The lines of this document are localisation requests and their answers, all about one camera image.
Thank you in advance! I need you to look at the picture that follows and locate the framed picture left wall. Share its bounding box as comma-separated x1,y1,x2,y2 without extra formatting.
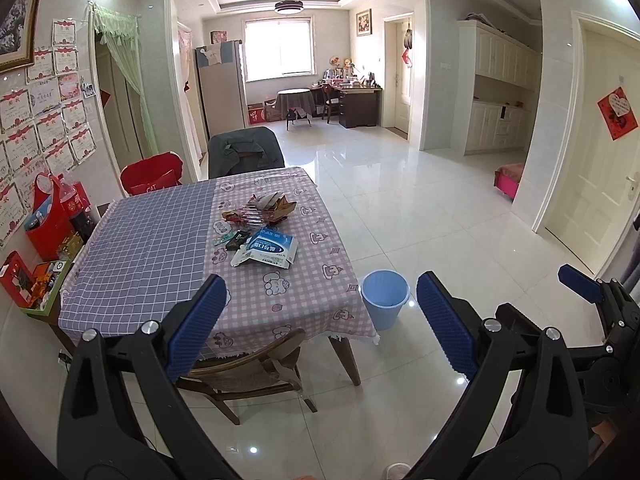
0,0,40,74

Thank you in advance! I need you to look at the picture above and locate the small round covered table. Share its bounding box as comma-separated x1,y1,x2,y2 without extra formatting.
274,88,316,130

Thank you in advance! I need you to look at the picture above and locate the grey covered chair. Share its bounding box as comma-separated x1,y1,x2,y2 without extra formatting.
208,127,285,179

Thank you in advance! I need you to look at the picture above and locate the framed picture wall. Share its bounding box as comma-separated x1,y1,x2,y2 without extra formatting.
0,0,40,74
355,9,372,37

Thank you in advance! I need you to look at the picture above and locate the black snack wrapper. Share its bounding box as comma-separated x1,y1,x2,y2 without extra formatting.
226,230,252,252

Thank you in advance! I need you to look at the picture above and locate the pink small stool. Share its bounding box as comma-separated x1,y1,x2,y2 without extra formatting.
494,162,524,200

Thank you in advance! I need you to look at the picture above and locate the red gift bag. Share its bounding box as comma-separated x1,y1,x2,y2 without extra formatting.
24,172,75,261

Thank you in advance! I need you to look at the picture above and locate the red door decoration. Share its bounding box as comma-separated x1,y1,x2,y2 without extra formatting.
598,87,639,141

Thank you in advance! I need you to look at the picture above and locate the wooden table leg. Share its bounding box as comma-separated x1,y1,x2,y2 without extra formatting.
329,337,361,387

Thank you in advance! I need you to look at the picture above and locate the wooden chair near camera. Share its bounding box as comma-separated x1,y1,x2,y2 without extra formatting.
176,330,318,426

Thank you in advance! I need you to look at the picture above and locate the window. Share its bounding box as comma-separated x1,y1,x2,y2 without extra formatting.
243,18,316,81

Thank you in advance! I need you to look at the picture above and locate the green door curtain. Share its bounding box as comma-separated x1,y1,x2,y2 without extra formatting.
89,3,158,155

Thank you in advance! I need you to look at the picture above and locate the silver refrigerator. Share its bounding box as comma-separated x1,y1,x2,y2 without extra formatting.
194,40,248,139

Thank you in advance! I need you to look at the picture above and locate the cola bottle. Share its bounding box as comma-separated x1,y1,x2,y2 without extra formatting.
58,174,96,243

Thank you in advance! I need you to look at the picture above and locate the white door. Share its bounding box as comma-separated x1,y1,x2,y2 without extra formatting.
547,29,639,272

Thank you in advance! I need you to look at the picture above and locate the red open box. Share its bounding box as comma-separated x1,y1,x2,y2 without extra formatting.
0,250,35,309

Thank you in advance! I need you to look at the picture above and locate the framed picture far wall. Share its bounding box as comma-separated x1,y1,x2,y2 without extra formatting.
355,9,372,37

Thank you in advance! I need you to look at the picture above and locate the ceiling fan lamp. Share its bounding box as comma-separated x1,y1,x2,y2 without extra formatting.
274,0,304,15

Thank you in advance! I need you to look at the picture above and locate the blue plastic trash bin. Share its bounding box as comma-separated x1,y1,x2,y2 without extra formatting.
360,269,410,332

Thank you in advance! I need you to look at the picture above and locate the white wall cabinet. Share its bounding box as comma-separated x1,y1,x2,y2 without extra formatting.
451,20,541,155

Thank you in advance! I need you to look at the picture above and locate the pink grey checkered tablecloth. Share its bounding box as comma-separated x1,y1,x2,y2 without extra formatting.
58,167,378,359

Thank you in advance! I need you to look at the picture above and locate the person's right slipper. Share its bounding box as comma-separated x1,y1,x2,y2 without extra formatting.
381,463,411,480

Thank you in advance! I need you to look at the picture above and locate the teal snack wrapper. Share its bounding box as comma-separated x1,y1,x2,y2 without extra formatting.
212,230,238,246

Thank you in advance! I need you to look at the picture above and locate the dark wooden desk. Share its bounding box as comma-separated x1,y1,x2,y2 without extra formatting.
311,84,382,128

